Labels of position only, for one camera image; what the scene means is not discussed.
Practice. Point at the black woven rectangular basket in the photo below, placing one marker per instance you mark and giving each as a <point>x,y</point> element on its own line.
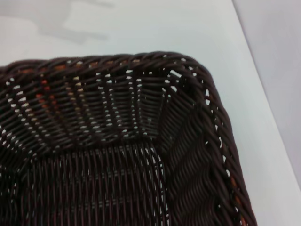
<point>113,164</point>

